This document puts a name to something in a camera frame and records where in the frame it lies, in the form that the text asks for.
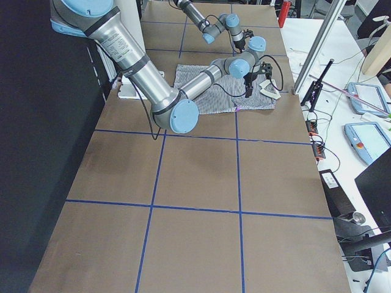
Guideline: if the striped polo shirt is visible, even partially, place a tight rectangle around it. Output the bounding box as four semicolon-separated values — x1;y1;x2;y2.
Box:
172;63;282;115

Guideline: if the red cylinder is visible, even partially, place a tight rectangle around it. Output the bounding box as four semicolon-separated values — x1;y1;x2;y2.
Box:
278;0;291;28

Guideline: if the teach pendant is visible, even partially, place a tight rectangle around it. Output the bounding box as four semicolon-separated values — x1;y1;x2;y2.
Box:
344;122;390;165
347;82;390;118

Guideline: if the far teach pendant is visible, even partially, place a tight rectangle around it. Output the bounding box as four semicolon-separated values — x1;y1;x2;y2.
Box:
347;82;390;118

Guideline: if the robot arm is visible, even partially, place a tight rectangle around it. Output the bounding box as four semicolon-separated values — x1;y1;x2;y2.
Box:
50;1;266;134
174;0;246;52

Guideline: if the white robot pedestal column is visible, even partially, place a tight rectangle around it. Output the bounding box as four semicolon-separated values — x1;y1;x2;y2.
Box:
114;0;145;55

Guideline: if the metal cup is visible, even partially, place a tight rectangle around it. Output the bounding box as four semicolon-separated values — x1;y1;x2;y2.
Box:
351;212;366;225

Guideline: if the near teach pendant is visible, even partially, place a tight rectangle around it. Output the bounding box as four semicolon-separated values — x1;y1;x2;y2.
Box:
344;122;390;165

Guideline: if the seated person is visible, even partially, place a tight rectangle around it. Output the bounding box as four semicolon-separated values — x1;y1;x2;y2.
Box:
357;0;390;39

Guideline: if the black monitor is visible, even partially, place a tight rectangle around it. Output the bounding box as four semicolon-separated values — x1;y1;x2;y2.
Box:
355;151;390;226

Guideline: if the orange black connector strip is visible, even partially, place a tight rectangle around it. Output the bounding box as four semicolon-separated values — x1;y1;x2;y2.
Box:
305;120;326;162

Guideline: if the long metal rod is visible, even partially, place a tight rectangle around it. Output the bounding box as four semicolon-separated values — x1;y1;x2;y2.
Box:
309;74;390;118

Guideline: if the aluminium frame post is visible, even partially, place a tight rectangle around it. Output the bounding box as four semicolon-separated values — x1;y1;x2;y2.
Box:
293;0;346;94

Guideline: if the black stand with clamp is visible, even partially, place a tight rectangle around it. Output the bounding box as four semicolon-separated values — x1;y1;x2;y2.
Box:
301;59;334;112

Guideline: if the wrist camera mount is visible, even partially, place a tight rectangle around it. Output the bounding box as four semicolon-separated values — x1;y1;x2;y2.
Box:
243;29;254;38
258;62;272;79

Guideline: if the black box with label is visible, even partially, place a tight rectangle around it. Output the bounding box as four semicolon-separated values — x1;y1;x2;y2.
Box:
319;169;356;217

